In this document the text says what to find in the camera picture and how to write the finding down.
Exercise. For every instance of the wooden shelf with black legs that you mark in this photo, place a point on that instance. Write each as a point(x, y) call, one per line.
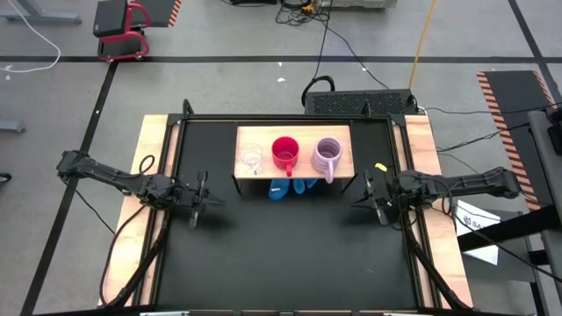
point(307, 169)

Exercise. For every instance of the red mug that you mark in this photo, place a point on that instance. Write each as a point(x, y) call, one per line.
point(285, 151)

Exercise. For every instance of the black table frame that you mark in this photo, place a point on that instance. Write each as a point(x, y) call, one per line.
point(285, 118)

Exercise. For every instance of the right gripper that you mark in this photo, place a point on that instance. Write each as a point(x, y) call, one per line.
point(384, 196)

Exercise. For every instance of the small clear glass mug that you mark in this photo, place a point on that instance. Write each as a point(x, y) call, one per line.
point(251, 154)

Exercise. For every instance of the wooden table side board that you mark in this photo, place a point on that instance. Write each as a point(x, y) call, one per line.
point(421, 140)
point(151, 136)

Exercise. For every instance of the grey and black furniture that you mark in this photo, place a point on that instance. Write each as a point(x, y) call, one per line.
point(546, 175)

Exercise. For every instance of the black computer case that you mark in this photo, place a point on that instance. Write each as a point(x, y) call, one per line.
point(358, 103)

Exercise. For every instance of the red and black stool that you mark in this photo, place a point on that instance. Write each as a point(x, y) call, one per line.
point(116, 41)

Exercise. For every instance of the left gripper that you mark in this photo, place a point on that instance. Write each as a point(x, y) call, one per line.
point(193, 199)

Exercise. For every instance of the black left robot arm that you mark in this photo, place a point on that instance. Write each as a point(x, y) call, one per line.
point(114, 177)

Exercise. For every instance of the white paper sign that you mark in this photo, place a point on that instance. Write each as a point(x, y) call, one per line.
point(476, 224)

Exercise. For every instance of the grey table leg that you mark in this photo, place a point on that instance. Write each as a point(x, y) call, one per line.
point(39, 17)

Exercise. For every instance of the large orange-striped black ramp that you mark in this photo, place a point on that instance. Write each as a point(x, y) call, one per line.
point(513, 101)

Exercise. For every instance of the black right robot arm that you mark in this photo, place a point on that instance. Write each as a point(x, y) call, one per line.
point(465, 184)

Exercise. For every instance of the small orange-striped black ramp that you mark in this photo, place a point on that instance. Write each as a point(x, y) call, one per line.
point(160, 11)

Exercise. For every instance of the blue cloth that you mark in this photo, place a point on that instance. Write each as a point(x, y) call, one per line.
point(278, 188)

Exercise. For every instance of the yellow tag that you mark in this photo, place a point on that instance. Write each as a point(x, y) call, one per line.
point(381, 167)

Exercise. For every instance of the large lilac ribbed mug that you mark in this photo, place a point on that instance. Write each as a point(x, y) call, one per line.
point(327, 153)

